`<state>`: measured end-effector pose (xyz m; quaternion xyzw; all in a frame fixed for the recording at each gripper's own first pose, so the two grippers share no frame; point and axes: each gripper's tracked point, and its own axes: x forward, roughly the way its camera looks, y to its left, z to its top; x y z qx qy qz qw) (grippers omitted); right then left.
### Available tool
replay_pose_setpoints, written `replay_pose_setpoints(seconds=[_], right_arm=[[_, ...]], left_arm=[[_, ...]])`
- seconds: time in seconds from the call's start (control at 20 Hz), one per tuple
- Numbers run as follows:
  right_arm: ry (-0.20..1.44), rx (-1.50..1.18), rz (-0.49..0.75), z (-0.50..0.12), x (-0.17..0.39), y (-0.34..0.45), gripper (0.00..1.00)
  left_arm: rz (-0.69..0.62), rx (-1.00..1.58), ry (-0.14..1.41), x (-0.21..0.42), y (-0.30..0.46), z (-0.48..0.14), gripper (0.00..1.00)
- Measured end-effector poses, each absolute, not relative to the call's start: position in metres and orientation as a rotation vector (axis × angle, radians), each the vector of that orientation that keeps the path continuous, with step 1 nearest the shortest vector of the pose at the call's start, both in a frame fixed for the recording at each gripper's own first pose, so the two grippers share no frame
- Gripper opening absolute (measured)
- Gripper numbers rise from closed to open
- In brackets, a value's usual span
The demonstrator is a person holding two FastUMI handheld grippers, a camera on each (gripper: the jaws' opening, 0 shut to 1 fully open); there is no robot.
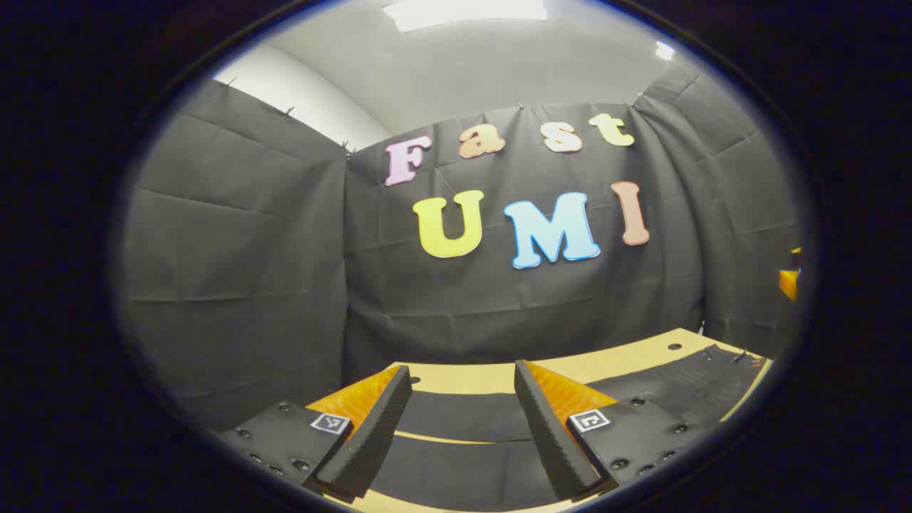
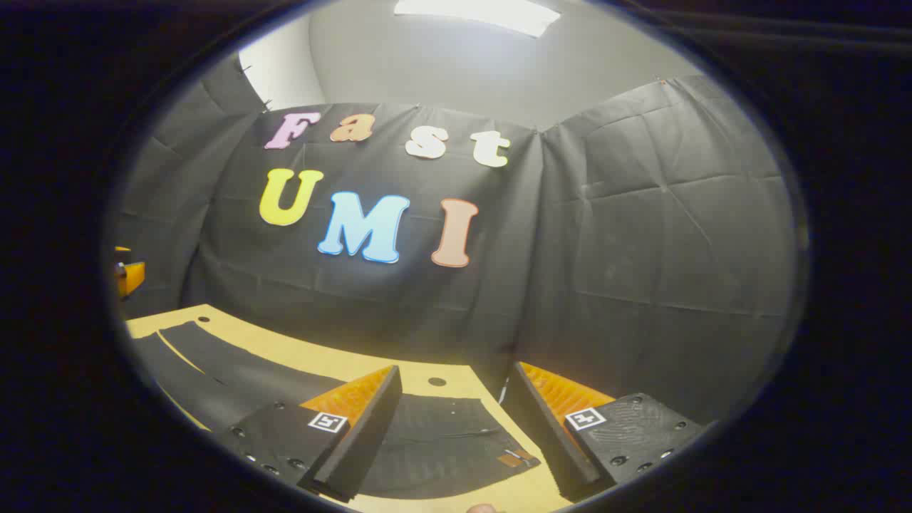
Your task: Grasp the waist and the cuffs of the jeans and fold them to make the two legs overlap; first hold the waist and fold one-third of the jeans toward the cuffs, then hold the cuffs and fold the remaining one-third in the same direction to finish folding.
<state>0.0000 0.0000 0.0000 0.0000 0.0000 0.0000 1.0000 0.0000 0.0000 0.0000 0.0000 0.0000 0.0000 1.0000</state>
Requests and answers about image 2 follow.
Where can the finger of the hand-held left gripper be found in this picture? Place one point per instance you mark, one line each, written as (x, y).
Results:
(130, 276)

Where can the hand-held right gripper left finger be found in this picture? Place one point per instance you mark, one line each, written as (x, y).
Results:
(360, 442)

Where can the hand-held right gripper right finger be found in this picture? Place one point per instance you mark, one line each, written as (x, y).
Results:
(545, 442)

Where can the dark grey jeans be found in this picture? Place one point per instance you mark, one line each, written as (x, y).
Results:
(442, 442)

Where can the black backdrop cloth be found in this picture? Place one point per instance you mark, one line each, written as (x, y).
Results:
(627, 249)

